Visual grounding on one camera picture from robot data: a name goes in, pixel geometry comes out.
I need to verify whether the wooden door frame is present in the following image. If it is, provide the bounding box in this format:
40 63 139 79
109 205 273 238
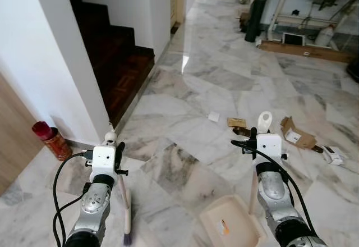
170 0 189 35

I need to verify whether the wooden frame glass cabinet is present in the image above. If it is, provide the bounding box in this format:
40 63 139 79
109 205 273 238
258 0 359 64

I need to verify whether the red canister with cap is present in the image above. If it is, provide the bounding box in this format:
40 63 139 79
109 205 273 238
31 121 73 162

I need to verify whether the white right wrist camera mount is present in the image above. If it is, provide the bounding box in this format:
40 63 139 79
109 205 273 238
255 134 283 164

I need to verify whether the beige long-handled broom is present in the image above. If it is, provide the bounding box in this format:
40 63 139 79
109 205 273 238
105 133 134 245

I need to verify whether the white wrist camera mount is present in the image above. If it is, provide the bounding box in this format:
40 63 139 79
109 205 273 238
91 145 117 176
255 134 283 164

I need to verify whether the black rounded object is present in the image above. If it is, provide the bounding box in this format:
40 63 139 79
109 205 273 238
347 56 359 83

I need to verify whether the white framed dark panel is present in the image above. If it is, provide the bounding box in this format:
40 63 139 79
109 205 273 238
282 32 307 47

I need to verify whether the tall black rolled bag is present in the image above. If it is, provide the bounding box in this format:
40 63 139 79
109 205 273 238
245 0 271 43

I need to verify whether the beige plastic dustpan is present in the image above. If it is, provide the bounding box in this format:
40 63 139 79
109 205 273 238
199 111 274 247

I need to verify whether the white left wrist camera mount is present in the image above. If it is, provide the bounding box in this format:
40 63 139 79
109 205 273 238
91 145 117 176

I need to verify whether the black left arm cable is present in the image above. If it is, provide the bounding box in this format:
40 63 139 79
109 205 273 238
52 150 94 247

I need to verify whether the dark brown wrapper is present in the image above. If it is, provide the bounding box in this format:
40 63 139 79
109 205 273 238
233 126 251 138

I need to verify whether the dark wooden staircase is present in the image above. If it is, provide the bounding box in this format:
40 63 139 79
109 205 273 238
63 0 156 129

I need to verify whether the open brown cardboard box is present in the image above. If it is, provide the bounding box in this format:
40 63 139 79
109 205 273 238
280 117 318 150

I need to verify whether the white plastic jug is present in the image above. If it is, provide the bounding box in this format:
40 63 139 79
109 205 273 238
314 25 338 47

